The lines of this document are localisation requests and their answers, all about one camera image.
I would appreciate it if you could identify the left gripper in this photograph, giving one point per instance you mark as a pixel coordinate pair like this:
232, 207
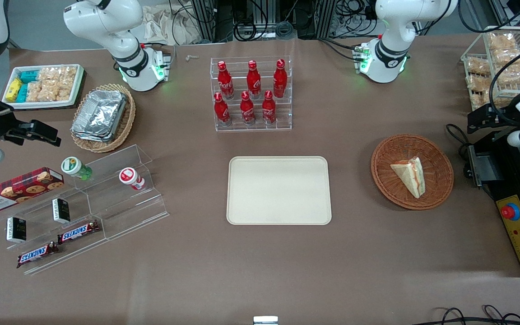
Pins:
496, 117

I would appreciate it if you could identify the triangular sandwich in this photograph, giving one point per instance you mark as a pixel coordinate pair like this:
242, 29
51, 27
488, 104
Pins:
411, 177

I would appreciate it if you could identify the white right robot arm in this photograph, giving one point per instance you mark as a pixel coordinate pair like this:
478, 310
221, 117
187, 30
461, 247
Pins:
106, 22

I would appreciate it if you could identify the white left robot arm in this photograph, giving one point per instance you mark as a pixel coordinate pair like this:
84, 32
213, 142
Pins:
395, 27

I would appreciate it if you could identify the white snack tray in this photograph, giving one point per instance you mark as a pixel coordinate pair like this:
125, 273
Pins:
79, 85

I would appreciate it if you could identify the aluminium foil tray stack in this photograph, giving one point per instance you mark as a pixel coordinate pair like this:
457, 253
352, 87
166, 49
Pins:
99, 115

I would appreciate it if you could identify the oval light wicker basket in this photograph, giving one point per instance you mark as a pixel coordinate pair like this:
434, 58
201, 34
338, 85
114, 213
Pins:
127, 122

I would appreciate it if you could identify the round brown wicker basket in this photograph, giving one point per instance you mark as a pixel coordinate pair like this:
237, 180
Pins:
388, 180

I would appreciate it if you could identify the beige rectangular tray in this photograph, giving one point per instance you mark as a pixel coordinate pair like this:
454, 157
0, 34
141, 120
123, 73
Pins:
279, 190

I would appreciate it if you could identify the clear crispy snack bag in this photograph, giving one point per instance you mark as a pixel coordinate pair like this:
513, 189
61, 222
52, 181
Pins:
515, 73
502, 41
477, 66
66, 91
34, 91
49, 74
50, 91
480, 82
481, 100
68, 74
508, 57

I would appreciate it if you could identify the teal snack pack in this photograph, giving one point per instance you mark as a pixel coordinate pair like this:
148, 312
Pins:
29, 76
22, 93

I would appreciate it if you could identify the yellow snack pack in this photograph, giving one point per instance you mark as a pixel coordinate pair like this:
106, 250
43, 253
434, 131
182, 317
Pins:
13, 89

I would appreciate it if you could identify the green lid cup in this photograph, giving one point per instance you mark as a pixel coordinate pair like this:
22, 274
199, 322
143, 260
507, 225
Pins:
72, 166

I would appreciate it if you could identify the red tartan cookie box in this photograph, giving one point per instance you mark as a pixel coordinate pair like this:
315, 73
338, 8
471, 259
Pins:
20, 189

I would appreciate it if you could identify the black yellow control box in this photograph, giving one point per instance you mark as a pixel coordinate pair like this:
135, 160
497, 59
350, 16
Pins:
503, 180

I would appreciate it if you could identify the small black white box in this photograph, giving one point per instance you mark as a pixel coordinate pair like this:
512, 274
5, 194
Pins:
61, 211
16, 230

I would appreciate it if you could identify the red emergency stop button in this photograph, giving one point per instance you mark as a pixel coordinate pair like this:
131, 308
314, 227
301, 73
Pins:
510, 211

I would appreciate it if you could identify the red lid cup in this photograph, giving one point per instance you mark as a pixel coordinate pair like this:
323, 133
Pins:
129, 176

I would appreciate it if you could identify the snickers chocolate bar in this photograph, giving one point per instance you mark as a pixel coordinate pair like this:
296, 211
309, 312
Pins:
78, 232
37, 255

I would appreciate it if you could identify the clear acrylic stepped shelf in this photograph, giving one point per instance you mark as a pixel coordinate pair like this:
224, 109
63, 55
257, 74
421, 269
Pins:
124, 212

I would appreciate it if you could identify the small white clip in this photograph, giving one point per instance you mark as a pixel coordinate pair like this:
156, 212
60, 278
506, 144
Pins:
192, 57

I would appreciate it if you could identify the beige cloth bag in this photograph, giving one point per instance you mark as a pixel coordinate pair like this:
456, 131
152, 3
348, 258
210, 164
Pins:
174, 25

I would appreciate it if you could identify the red cola bottle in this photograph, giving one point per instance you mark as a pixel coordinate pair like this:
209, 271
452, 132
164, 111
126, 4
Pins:
221, 110
268, 108
225, 81
253, 80
280, 79
247, 109

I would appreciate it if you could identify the clear acrylic bottle rack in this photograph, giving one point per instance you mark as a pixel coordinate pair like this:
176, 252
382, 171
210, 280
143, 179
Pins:
251, 127

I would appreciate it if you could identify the small white metal object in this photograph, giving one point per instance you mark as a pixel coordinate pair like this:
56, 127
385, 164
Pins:
265, 320

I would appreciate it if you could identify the aluminium profile frame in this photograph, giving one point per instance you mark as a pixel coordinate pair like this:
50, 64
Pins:
260, 13

